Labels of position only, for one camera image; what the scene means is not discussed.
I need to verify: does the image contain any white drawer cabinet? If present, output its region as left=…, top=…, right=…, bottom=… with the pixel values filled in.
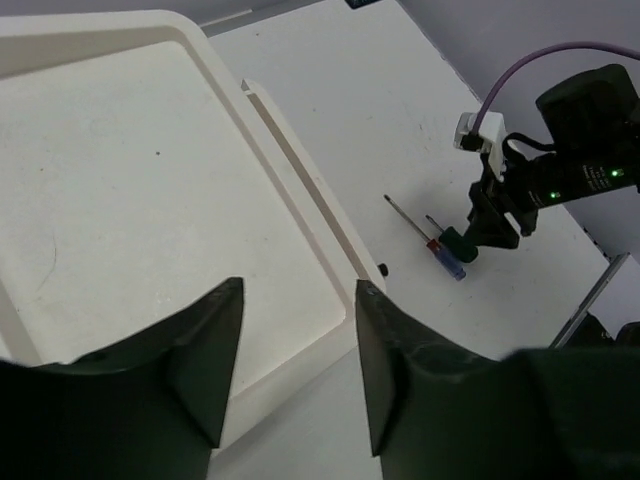
left=1, top=11, right=383, bottom=446

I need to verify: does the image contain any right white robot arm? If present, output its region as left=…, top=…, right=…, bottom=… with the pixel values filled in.
left=454, top=64, right=639, bottom=249

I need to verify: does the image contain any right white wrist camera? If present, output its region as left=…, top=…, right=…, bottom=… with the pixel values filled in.
left=453, top=111, right=507, bottom=181

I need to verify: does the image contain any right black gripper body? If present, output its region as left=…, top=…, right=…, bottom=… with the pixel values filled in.
left=467, top=154, right=538, bottom=250

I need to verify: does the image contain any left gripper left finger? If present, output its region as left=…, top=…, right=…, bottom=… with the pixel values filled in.
left=1, top=277, right=244, bottom=479

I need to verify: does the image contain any green handled screwdriver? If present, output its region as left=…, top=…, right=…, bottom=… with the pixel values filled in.
left=425, top=215, right=479, bottom=264

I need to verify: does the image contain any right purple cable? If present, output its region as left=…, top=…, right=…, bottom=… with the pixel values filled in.
left=474, top=42, right=640, bottom=134

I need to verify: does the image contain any blue red screwdriver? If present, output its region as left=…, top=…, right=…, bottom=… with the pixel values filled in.
left=383, top=194, right=466, bottom=281

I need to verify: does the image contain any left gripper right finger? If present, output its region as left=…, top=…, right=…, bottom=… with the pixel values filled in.
left=356, top=280, right=639, bottom=479

